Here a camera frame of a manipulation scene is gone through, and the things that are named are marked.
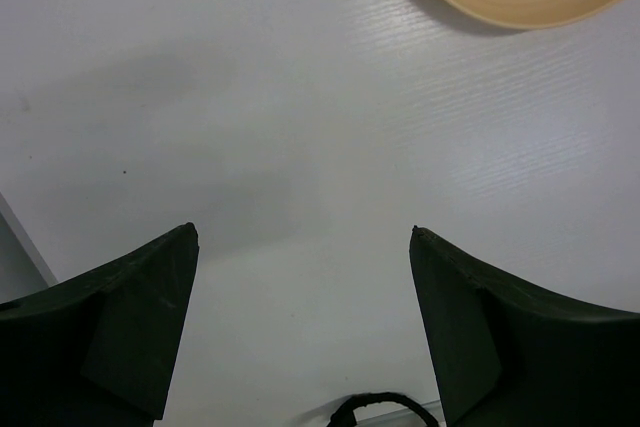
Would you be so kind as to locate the aluminium frame rail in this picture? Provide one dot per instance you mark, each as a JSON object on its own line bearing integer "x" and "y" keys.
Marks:
{"x": 23, "y": 269}

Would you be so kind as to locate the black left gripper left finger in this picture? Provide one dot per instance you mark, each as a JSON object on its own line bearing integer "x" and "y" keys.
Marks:
{"x": 100, "y": 349}

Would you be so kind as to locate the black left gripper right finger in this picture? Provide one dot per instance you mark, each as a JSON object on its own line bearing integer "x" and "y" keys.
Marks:
{"x": 507, "y": 352}

